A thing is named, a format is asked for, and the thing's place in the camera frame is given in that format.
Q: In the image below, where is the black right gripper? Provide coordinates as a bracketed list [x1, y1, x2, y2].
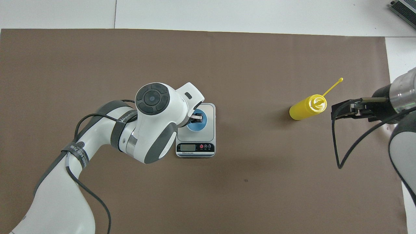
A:
[331, 85, 397, 125]

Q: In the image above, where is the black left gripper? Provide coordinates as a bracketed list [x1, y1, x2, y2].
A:
[185, 110, 203, 128]

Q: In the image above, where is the light blue plastic cup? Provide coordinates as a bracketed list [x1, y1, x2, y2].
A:
[186, 110, 208, 132]

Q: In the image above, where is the yellow squeeze bottle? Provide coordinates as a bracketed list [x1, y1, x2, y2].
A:
[289, 77, 344, 121]

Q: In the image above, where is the silver digital kitchen scale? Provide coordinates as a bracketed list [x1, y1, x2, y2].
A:
[176, 103, 216, 158]

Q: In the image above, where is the brown paper table mat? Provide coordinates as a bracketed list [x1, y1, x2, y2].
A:
[0, 29, 409, 234]

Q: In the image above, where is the grey ribbed metal device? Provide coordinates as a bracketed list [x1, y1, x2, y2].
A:
[390, 0, 416, 30]

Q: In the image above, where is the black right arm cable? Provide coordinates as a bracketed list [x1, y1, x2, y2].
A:
[331, 97, 416, 170]

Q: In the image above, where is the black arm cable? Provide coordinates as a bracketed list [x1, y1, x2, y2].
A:
[64, 99, 137, 234]
[331, 97, 416, 170]

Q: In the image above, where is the wide black arm strap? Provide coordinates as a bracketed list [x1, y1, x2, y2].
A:
[110, 110, 139, 152]

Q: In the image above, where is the black strap with white lettering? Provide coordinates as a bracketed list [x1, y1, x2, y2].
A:
[61, 141, 90, 170]

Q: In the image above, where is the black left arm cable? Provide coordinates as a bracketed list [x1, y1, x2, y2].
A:
[64, 99, 137, 234]

